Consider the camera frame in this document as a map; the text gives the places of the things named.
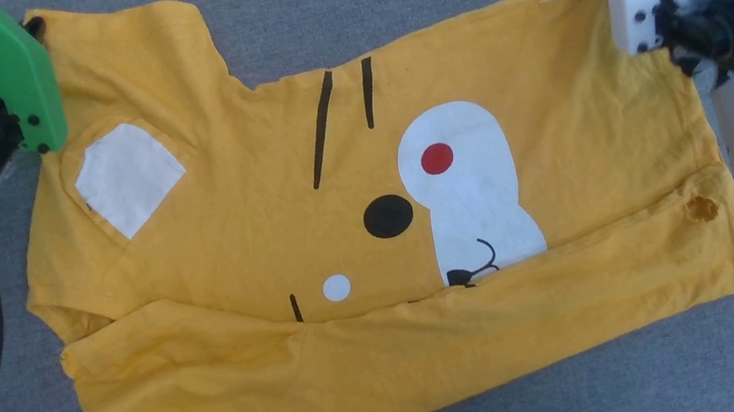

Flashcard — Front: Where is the yellow bear face t-shirt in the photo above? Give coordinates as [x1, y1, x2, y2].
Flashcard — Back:
[0, 0, 734, 412]

